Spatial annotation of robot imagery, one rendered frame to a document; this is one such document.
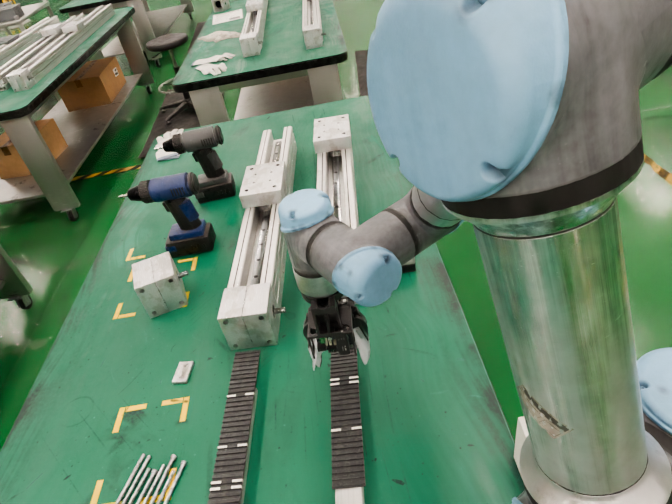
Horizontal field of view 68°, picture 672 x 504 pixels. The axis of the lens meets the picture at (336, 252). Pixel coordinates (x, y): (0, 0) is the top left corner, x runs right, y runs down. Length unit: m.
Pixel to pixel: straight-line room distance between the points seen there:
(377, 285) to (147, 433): 0.58
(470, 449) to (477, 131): 0.68
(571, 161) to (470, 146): 0.05
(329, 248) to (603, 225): 0.37
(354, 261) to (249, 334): 0.49
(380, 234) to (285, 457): 0.44
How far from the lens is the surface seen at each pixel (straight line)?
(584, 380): 0.37
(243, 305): 1.02
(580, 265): 0.32
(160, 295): 1.20
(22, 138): 3.39
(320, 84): 2.80
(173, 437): 1.00
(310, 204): 0.66
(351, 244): 0.61
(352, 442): 0.85
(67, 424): 1.13
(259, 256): 1.19
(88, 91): 4.86
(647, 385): 0.57
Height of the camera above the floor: 1.54
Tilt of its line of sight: 38 degrees down
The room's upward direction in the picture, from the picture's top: 12 degrees counter-clockwise
